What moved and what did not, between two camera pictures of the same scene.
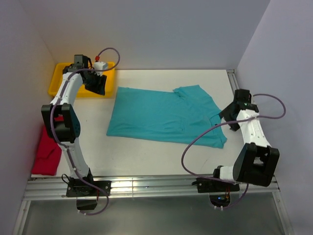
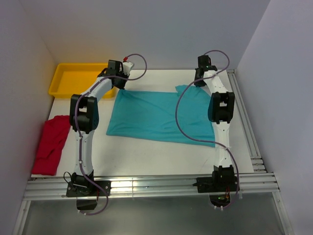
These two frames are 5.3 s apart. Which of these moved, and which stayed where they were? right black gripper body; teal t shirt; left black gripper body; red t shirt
Moved: right black gripper body; left black gripper body
Stayed: red t shirt; teal t shirt
